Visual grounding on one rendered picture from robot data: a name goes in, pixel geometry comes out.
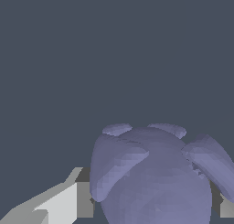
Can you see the lavender blue animal figure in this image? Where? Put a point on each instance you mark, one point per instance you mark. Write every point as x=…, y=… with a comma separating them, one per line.
x=158, y=179

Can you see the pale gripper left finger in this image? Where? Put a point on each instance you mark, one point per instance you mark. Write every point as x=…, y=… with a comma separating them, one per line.
x=61, y=200

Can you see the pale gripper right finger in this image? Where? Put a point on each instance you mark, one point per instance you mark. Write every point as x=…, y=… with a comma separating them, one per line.
x=225, y=208

